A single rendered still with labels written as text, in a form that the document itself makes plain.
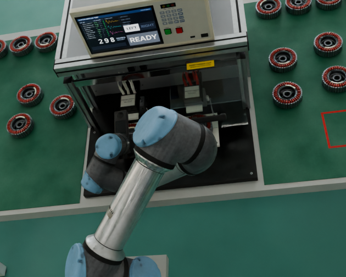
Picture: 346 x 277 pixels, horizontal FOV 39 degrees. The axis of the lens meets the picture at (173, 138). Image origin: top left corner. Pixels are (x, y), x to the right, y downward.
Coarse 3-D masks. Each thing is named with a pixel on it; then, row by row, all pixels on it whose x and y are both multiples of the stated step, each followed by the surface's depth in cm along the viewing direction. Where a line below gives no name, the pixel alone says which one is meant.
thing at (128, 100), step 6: (138, 84) 188; (138, 90) 187; (120, 96) 184; (126, 96) 183; (132, 96) 182; (138, 96) 185; (120, 102) 182; (126, 102) 181; (132, 102) 181; (138, 102) 184; (120, 108) 181; (126, 108) 181; (132, 108) 181; (138, 108) 182; (132, 114) 183; (138, 114) 183
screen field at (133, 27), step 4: (132, 24) 158; (136, 24) 158; (140, 24) 158; (144, 24) 158; (148, 24) 158; (152, 24) 158; (124, 28) 159; (128, 28) 159; (132, 28) 159; (136, 28) 159; (140, 28) 159; (144, 28) 159; (148, 28) 159; (152, 28) 159
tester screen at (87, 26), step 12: (132, 12) 154; (144, 12) 154; (84, 24) 158; (96, 24) 158; (108, 24) 158; (120, 24) 158; (96, 36) 162; (108, 36) 162; (120, 36) 162; (108, 48) 167
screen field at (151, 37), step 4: (144, 32) 161; (148, 32) 161; (152, 32) 161; (156, 32) 161; (128, 36) 162; (132, 36) 162; (136, 36) 162; (140, 36) 162; (144, 36) 162; (148, 36) 162; (152, 36) 162; (156, 36) 162; (128, 40) 164; (132, 40) 164; (136, 40) 164; (140, 40) 164; (144, 40) 164; (148, 40) 164; (152, 40) 164; (156, 40) 164; (132, 44) 165; (136, 44) 165; (140, 44) 165
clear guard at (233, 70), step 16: (176, 64) 167; (224, 64) 163; (240, 64) 162; (176, 80) 163; (192, 80) 162; (208, 80) 161; (224, 80) 160; (240, 80) 158; (176, 96) 160; (192, 96) 158; (208, 96) 157; (224, 96) 156; (240, 96) 155; (176, 112) 157; (192, 112) 157; (208, 112) 156; (224, 112) 155; (240, 112) 155; (208, 128) 157
